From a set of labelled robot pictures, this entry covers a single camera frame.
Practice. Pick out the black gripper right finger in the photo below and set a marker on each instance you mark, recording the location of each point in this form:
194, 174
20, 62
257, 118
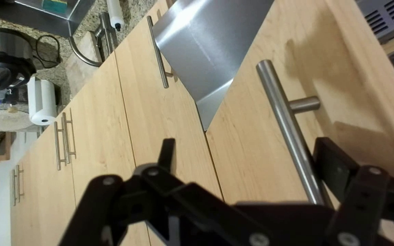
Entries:
356, 200

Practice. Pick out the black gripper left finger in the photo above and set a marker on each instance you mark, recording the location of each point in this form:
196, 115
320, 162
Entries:
106, 209

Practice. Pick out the wooden cabinet door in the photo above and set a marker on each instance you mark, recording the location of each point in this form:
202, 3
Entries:
31, 214
42, 182
102, 137
161, 127
14, 220
252, 151

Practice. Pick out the white paper towel roll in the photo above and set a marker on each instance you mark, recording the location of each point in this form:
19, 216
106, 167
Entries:
42, 100

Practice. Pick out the round beige plate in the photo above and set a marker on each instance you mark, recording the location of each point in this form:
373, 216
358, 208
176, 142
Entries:
1, 119

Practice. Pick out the curved steel faucet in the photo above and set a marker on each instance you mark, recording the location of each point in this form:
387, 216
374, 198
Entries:
107, 34

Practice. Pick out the steel and black pressure cooker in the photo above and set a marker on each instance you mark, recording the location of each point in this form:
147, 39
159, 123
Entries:
3, 55

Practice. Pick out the stainless steel range hood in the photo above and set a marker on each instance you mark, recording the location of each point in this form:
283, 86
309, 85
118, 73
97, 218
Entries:
206, 45

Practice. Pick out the white soap dispenser bottle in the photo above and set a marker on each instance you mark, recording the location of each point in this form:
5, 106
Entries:
116, 14

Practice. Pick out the stainless steel sink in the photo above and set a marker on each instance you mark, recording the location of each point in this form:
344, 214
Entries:
38, 14

